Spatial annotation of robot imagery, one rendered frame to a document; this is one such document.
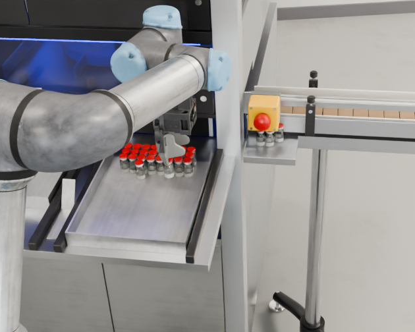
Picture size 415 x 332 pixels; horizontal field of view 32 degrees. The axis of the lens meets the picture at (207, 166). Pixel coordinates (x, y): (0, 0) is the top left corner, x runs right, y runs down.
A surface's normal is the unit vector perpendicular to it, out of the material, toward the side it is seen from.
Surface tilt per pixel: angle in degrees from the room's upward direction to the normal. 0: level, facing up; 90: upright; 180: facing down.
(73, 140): 75
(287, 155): 0
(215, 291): 90
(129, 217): 0
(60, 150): 85
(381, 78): 0
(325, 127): 90
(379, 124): 90
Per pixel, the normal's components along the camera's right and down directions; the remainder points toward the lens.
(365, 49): -0.04, -0.82
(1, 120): -0.37, -0.07
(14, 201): 0.76, 0.26
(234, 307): -0.17, 0.57
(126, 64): -0.43, 0.53
